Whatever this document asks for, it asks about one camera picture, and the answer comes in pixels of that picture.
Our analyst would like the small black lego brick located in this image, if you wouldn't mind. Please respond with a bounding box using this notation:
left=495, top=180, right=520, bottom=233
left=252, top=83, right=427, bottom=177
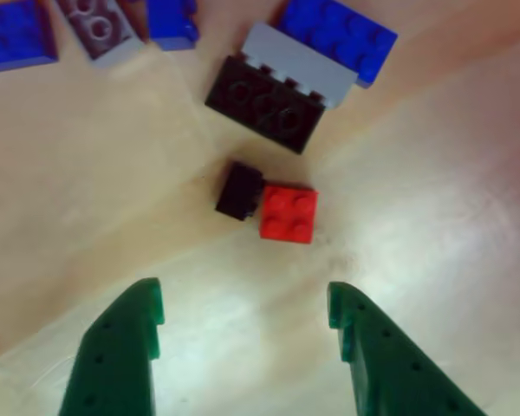
left=214, top=160, right=266, bottom=223

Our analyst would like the light grey 1x4 lego brick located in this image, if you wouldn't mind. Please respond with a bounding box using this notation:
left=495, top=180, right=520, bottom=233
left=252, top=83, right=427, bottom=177
left=241, top=21, right=360, bottom=110

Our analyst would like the red 2x2 lego brick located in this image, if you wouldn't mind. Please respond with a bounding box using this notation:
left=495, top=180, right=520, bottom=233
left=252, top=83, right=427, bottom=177
left=257, top=184, right=320, bottom=244

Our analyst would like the dark green 2x4 lego brick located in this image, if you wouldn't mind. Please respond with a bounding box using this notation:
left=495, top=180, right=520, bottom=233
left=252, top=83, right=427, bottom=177
left=204, top=54, right=328, bottom=156

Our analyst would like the grey 2x4 lego brick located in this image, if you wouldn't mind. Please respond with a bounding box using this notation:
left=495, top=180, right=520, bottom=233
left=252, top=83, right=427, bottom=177
left=54, top=0, right=145, bottom=69

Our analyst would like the blue 2x4 lego brick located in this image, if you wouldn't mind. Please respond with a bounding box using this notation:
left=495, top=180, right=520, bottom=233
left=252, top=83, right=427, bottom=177
left=271, top=0, right=399, bottom=90

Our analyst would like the blue 2x2 lego brick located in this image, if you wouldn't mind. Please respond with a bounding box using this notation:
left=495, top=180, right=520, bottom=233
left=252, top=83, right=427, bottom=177
left=146, top=0, right=200, bottom=52

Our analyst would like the blue flat lego plate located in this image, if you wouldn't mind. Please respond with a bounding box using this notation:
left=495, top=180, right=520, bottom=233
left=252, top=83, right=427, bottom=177
left=0, top=0, right=60, bottom=75

